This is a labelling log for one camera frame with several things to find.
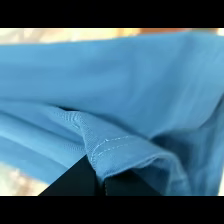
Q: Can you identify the blue T-shirt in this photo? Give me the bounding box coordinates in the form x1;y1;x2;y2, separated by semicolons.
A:
0;30;224;197

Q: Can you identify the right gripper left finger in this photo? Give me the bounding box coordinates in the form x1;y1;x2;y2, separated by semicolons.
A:
38;154;100;197

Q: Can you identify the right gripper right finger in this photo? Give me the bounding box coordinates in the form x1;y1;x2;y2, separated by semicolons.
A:
103;169;162;197

